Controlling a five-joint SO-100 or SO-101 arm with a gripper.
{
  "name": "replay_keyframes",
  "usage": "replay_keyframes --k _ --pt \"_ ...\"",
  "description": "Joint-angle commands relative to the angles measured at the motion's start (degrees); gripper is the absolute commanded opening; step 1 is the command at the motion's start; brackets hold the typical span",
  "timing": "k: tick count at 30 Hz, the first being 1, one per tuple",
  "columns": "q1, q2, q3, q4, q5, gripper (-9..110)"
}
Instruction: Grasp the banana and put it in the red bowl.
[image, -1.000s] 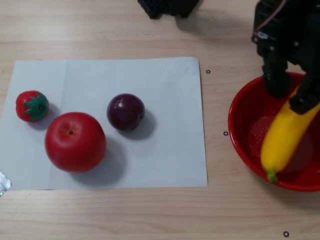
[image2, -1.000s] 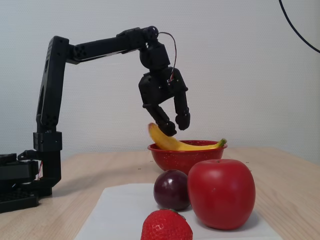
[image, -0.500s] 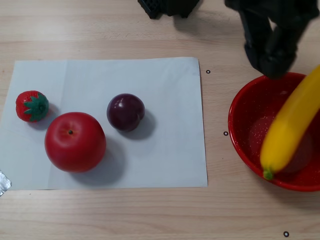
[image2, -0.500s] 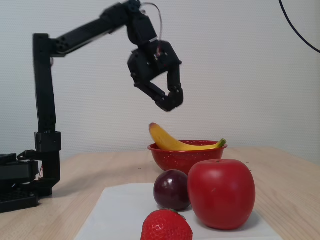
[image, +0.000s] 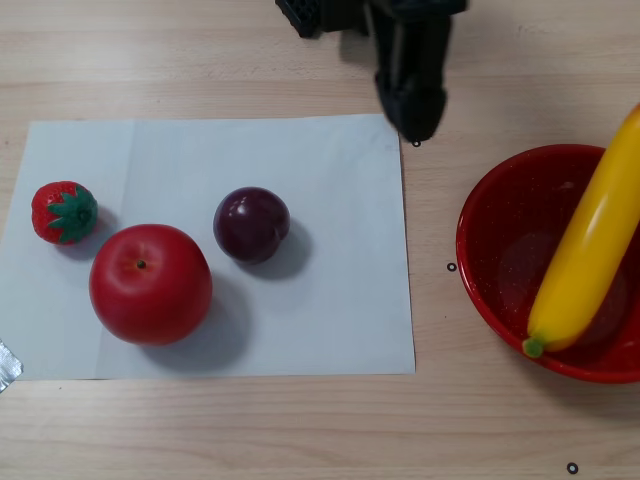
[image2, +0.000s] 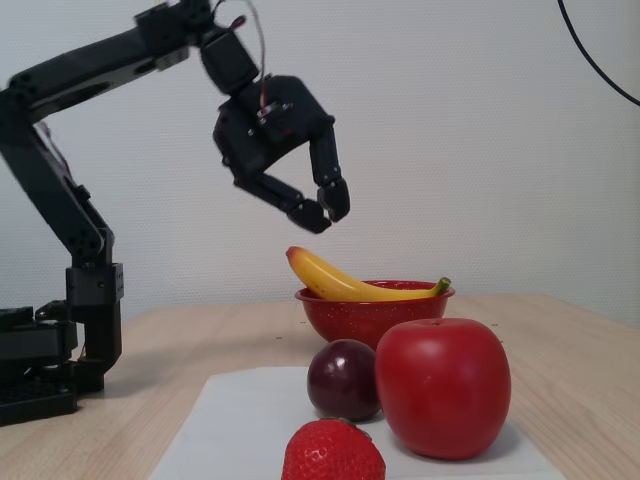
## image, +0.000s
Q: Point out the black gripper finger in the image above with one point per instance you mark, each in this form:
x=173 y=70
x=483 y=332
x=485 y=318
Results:
x=427 y=100
x=390 y=85

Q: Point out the yellow toy banana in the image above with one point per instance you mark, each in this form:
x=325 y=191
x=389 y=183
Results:
x=585 y=240

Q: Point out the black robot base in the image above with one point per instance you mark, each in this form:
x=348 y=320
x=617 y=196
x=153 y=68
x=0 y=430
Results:
x=320 y=15

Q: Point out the red speckled bowl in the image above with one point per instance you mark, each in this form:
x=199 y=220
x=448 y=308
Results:
x=500 y=225

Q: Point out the dark purple toy plum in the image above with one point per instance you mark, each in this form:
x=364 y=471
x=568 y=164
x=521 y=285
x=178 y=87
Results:
x=250 y=225

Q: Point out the white paper sheet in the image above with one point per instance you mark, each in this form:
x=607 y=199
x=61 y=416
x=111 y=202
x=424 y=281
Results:
x=325 y=300

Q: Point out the red toy apple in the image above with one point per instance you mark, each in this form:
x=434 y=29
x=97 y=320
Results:
x=150 y=290

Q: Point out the red toy strawberry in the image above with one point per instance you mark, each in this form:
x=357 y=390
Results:
x=55 y=215

